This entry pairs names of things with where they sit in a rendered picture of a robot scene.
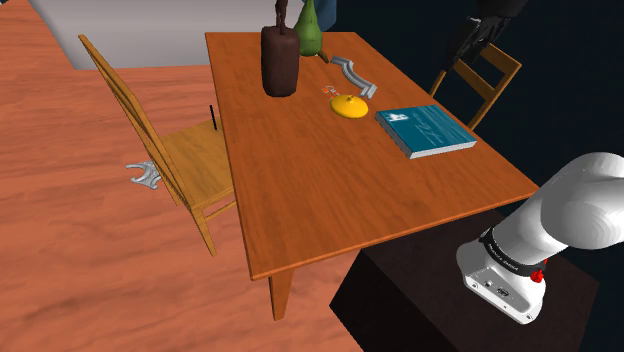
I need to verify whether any wooden chair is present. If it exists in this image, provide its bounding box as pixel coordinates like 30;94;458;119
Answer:
428;42;523;132
77;33;239;258

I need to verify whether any teal book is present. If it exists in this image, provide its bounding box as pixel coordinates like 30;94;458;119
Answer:
374;103;478;161

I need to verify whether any blue object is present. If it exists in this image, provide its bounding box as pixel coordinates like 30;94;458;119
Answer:
313;0;338;32

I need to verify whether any yellow round lid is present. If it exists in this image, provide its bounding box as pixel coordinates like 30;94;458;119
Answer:
329;94;370;120

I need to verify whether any green pear-shaped vase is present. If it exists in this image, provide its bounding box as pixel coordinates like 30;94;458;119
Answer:
293;0;331;65

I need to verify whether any dark brown vase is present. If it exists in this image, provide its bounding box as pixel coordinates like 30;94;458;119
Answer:
260;0;301;98

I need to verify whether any wooden table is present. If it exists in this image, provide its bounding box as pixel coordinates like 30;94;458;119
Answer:
204;31;540;322

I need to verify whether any dark robot stand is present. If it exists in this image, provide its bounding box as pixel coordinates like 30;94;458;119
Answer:
329;208;601;352

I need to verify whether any grey curved metal piece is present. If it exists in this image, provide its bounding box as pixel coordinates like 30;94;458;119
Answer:
125;160;163;191

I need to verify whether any grey curved bracket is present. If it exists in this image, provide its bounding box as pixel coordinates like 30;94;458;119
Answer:
329;55;379;100

